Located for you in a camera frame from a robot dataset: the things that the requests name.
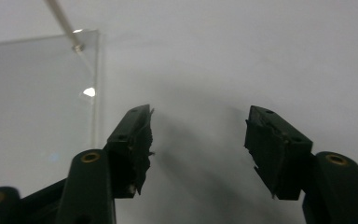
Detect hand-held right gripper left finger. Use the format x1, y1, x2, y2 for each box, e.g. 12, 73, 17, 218
105, 104, 155, 199

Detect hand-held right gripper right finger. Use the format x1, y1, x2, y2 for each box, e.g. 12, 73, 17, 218
243, 105, 314, 201

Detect metal support rod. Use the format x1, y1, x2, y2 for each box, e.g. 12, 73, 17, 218
44, 0, 86, 53

